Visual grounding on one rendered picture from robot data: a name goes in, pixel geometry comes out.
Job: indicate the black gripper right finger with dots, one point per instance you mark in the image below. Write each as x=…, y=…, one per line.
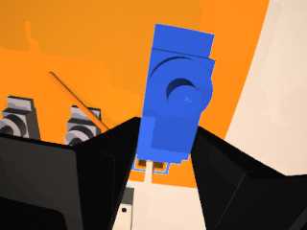
x=237, y=192

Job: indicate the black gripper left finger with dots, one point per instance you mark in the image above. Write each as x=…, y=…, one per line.
x=85, y=182

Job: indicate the orange flat panel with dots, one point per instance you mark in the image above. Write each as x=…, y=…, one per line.
x=100, y=49

